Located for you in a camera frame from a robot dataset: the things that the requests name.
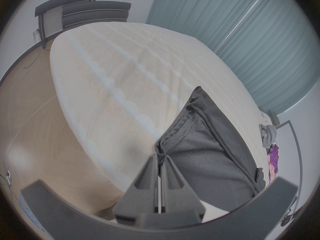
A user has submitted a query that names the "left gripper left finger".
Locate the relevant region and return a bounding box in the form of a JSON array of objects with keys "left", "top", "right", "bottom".
[{"left": 114, "top": 154, "right": 158, "bottom": 219}]

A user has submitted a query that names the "blue-green curtain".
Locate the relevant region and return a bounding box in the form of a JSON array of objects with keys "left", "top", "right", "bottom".
[
  {"left": 214, "top": 0, "right": 320, "bottom": 116},
  {"left": 146, "top": 0, "right": 272, "bottom": 52}
]

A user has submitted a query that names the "purple satin garment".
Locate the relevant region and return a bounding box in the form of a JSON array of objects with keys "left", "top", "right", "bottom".
[{"left": 266, "top": 144, "right": 280, "bottom": 182}]

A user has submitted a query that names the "bed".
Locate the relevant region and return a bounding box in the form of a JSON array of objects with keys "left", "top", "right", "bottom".
[{"left": 49, "top": 21, "right": 300, "bottom": 213}]

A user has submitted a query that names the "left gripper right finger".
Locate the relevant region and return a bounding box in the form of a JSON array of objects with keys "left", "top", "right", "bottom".
[{"left": 160, "top": 156, "right": 205, "bottom": 217}]

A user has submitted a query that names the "black T-shirt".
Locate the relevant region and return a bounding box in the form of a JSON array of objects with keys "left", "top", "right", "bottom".
[{"left": 154, "top": 86, "right": 267, "bottom": 199}]

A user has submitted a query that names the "grey bedside table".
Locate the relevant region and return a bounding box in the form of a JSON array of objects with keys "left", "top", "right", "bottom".
[{"left": 269, "top": 111, "right": 280, "bottom": 126}]

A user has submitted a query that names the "grey garment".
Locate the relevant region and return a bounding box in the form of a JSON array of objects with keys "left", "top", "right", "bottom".
[{"left": 259, "top": 124, "right": 278, "bottom": 148}]

